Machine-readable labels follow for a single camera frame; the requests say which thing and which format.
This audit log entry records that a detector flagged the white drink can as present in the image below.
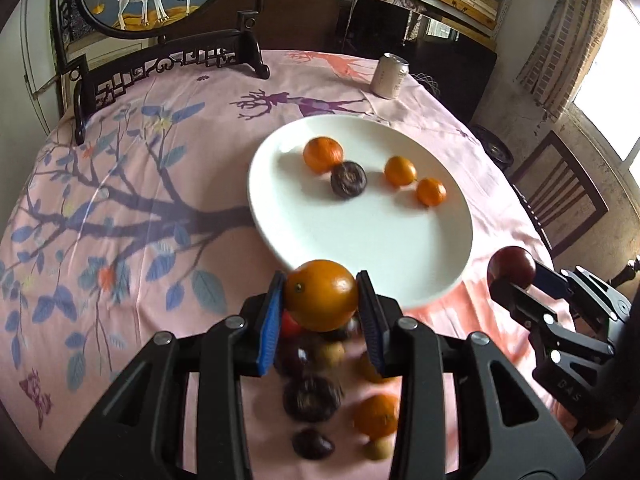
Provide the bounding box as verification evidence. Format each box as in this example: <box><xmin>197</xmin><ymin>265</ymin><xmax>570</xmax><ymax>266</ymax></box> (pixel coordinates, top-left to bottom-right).
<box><xmin>370</xmin><ymin>53</ymin><xmax>409</xmax><ymax>100</ymax></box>

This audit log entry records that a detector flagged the pink printed tablecloth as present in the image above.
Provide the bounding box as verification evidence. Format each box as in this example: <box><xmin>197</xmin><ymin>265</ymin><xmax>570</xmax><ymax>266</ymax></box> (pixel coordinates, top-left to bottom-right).
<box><xmin>1</xmin><ymin>51</ymin><xmax>548</xmax><ymax>467</ymax></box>

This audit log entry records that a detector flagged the smooth orange fruit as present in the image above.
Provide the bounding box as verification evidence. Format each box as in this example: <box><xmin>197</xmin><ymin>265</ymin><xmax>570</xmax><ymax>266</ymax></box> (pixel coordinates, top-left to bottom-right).
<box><xmin>283</xmin><ymin>260</ymin><xmax>358</xmax><ymax>333</ymax></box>

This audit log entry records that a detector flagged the small mandarin on plate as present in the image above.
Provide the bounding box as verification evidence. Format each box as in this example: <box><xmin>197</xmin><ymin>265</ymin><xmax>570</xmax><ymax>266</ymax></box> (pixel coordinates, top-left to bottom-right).
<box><xmin>416</xmin><ymin>178</ymin><xmax>447</xmax><ymax>207</ymax></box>

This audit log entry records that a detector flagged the dark passion fruit on plate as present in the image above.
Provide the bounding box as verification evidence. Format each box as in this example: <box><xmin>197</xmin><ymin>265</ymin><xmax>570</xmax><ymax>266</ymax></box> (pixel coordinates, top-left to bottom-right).
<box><xmin>330</xmin><ymin>160</ymin><xmax>368</xmax><ymax>200</ymax></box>

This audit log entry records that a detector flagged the red cherry tomato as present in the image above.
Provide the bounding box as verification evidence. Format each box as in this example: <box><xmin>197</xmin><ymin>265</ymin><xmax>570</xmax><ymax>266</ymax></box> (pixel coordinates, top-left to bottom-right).
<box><xmin>280</xmin><ymin>310</ymin><xmax>303</xmax><ymax>339</ymax></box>

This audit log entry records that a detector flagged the dark red plum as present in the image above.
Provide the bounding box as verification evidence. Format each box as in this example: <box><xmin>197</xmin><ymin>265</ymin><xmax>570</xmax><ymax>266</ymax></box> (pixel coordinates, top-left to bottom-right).
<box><xmin>487</xmin><ymin>246</ymin><xmax>536</xmax><ymax>289</ymax></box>

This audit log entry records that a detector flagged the brown longan fruit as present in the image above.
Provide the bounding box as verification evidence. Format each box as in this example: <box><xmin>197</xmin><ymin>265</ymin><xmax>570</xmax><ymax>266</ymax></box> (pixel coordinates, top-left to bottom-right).
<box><xmin>362</xmin><ymin>436</ymin><xmax>394</xmax><ymax>462</ymax></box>

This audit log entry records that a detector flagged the white round plate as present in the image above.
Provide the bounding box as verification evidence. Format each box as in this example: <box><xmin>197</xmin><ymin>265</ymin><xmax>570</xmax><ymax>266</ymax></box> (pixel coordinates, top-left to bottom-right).
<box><xmin>247</xmin><ymin>115</ymin><xmax>473</xmax><ymax>309</ymax></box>

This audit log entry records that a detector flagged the large mandarin on plate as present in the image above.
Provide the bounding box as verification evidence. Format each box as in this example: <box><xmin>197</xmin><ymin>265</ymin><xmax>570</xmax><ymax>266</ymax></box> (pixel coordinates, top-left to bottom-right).
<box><xmin>303</xmin><ymin>136</ymin><xmax>344</xmax><ymax>174</ymax></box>

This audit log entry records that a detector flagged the large dark passion fruit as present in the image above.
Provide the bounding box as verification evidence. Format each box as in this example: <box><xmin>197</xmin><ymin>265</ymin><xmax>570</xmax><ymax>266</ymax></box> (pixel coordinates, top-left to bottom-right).
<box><xmin>283</xmin><ymin>375</ymin><xmax>344</xmax><ymax>424</ymax></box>

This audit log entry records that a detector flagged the orange mandarin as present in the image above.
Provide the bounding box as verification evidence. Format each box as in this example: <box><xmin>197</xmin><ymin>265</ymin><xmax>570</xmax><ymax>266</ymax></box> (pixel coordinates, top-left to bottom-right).
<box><xmin>352</xmin><ymin>393</ymin><xmax>399</xmax><ymax>440</ymax></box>

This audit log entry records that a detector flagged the dark carved wooden stand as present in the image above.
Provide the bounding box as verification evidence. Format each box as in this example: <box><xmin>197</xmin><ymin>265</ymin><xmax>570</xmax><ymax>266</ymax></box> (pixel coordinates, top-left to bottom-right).
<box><xmin>50</xmin><ymin>0</ymin><xmax>270</xmax><ymax>144</ymax></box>

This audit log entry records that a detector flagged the small orange on plate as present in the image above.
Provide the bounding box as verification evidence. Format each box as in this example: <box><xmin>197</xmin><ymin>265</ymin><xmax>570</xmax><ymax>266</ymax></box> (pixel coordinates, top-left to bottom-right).
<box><xmin>384</xmin><ymin>156</ymin><xmax>418</xmax><ymax>188</ymax></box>

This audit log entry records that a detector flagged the small brown longan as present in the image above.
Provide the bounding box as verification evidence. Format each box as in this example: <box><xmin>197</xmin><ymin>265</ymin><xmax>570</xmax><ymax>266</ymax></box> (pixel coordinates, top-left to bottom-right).
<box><xmin>314</xmin><ymin>341</ymin><xmax>346</xmax><ymax>370</ymax></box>

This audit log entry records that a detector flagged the dark wooden chair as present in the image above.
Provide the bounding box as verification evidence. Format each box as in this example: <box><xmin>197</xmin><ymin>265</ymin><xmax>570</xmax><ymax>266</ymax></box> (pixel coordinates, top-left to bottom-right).
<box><xmin>508</xmin><ymin>130</ymin><xmax>610</xmax><ymax>258</ymax></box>

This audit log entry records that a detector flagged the yellow orange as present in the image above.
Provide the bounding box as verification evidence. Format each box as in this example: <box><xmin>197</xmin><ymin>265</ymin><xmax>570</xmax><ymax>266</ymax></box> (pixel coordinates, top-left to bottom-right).
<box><xmin>356</xmin><ymin>351</ymin><xmax>393</xmax><ymax>385</ymax></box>

